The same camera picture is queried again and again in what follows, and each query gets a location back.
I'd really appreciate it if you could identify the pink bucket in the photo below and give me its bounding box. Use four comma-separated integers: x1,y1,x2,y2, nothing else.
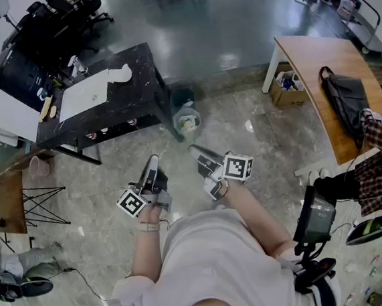
27,154,52,181

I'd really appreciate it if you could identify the black bag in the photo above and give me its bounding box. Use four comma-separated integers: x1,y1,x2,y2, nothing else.
317,62,375,153

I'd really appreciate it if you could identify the black handled cart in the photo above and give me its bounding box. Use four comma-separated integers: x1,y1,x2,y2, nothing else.
340,0,382,60

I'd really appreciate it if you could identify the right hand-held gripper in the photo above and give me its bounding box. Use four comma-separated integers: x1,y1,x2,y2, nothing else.
187,139,258,204

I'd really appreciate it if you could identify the light green waste bin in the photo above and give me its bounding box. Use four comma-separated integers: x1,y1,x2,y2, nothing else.
171,106,204,143

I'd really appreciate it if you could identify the black wire stand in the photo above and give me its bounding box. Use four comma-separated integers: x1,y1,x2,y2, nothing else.
21,183,72,230

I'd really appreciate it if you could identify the wooden desk with white legs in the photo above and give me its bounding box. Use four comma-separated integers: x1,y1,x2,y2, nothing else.
256,25,382,180

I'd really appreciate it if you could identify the white light panel on stand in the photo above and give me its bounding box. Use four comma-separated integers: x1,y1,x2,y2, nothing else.
0,0,21,33

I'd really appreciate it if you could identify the dark teal waste bin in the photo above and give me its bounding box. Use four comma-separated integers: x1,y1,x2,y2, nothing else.
168,87,197,114

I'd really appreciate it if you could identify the black cabinet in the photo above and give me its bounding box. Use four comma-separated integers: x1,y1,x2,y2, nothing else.
0,37,58,116

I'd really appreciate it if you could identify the black marble counter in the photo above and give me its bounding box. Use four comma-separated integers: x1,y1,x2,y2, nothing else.
27,39,188,171

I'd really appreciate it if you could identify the cardboard box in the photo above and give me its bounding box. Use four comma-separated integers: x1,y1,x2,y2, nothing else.
265,60,310,108

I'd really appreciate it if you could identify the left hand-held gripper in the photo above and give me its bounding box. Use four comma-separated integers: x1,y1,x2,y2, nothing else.
112,153,175,221

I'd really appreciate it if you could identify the person's left forearm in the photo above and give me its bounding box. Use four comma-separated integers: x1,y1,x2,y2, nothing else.
124,202,173,286

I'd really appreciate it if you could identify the black office chair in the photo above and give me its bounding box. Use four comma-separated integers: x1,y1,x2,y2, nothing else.
11,0,102,63
44,0,115,31

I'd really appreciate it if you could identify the white jug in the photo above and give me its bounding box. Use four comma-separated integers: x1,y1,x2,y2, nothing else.
335,0,356,19

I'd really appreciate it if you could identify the wooden shelf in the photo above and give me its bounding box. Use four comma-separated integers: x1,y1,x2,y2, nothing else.
0,169,29,237

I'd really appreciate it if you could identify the black monitor rig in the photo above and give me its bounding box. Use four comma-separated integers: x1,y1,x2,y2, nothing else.
284,183,345,296

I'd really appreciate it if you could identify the person's right forearm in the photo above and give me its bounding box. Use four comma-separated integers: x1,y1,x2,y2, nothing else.
219,173,296,266

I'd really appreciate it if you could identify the beige wrist band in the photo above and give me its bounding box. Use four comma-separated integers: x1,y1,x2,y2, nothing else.
136,220,162,235

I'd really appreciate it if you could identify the chrome faucet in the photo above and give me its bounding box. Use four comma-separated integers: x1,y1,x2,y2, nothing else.
66,54,90,79

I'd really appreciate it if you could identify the white sink basin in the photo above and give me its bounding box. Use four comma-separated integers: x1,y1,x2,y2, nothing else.
54,68,113,124

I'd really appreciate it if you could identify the person's white shirt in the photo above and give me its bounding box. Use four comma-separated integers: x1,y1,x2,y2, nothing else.
86,198,343,306

